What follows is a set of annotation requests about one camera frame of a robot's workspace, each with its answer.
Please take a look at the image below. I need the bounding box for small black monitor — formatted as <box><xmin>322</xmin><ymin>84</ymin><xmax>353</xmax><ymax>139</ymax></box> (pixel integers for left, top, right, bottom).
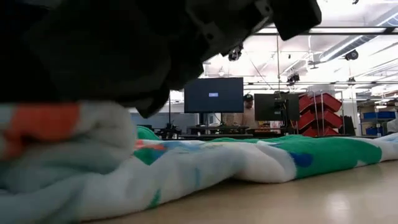
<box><xmin>254</xmin><ymin>93</ymin><xmax>300</xmax><ymax>122</ymax></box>

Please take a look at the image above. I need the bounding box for black case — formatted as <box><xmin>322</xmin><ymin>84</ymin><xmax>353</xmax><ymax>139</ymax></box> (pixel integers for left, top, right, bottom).
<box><xmin>338</xmin><ymin>115</ymin><xmax>356</xmax><ymax>136</ymax></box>

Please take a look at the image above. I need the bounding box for large dark monitor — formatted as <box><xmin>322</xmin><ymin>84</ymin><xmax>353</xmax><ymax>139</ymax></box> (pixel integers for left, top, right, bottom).
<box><xmin>183</xmin><ymin>77</ymin><xmax>244</xmax><ymax>114</ymax></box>

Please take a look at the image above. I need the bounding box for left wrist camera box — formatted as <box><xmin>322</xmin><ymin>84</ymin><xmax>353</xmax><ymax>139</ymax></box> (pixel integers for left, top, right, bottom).
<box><xmin>269</xmin><ymin>0</ymin><xmax>323</xmax><ymax>41</ymax></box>

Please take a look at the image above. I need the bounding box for thin hanging cord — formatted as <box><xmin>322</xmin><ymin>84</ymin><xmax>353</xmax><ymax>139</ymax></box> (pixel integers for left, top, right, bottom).
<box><xmin>275</xmin><ymin>34</ymin><xmax>281</xmax><ymax>94</ymax></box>

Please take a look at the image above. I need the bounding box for black ceiling-mounted camera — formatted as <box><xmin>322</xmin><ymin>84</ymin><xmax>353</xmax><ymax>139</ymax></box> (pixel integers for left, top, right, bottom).
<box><xmin>344</xmin><ymin>49</ymin><xmax>360</xmax><ymax>62</ymax></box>
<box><xmin>286</xmin><ymin>73</ymin><xmax>301</xmax><ymax>85</ymax></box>
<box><xmin>228</xmin><ymin>43</ymin><xmax>244</xmax><ymax>62</ymax></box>

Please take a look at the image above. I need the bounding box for blue storage bin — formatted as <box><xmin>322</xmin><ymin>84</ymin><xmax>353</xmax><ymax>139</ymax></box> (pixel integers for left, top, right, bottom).
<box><xmin>366</xmin><ymin>126</ymin><xmax>385</xmax><ymax>136</ymax></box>
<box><xmin>363</xmin><ymin>111</ymin><xmax>396</xmax><ymax>119</ymax></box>

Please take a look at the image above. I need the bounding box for dark background desk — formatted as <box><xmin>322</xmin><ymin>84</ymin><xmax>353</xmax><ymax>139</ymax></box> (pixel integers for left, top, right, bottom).
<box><xmin>186</xmin><ymin>125</ymin><xmax>295</xmax><ymax>139</ymax></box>

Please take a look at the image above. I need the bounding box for dinosaur print towel green back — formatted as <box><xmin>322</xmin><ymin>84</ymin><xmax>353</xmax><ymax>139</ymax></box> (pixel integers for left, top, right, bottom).
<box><xmin>0</xmin><ymin>101</ymin><xmax>398</xmax><ymax>224</ymax></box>

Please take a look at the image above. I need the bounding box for person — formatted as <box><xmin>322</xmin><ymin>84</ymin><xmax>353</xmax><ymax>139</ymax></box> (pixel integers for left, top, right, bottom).
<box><xmin>241</xmin><ymin>93</ymin><xmax>259</xmax><ymax>129</ymax></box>
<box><xmin>386</xmin><ymin>118</ymin><xmax>398</xmax><ymax>134</ymax></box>

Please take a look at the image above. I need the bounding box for black overhead light bar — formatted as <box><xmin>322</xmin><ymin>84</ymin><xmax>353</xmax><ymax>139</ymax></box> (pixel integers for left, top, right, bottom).
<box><xmin>253</xmin><ymin>27</ymin><xmax>398</xmax><ymax>35</ymax></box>

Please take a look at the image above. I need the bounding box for red storage bin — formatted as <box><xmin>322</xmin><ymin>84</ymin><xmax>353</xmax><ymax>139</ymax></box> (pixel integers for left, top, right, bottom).
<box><xmin>298</xmin><ymin>126</ymin><xmax>339</xmax><ymax>137</ymax></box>
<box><xmin>297</xmin><ymin>110</ymin><xmax>343</xmax><ymax>130</ymax></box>
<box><xmin>298</xmin><ymin>92</ymin><xmax>343</xmax><ymax>113</ymax></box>

